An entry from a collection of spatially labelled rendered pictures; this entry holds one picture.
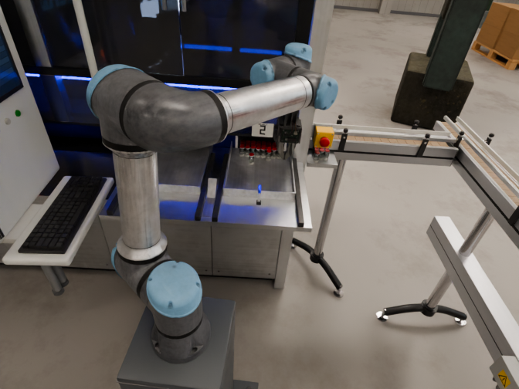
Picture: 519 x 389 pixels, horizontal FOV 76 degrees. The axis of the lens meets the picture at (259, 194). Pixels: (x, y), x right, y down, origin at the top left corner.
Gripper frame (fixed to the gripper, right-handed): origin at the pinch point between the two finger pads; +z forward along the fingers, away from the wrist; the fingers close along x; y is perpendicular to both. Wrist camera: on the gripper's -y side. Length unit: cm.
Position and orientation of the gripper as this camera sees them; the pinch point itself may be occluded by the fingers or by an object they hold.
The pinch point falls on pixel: (284, 154)
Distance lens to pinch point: 113.3
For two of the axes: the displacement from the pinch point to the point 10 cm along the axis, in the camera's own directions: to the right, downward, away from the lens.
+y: -0.2, 6.2, -7.9
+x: 10.0, 0.6, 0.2
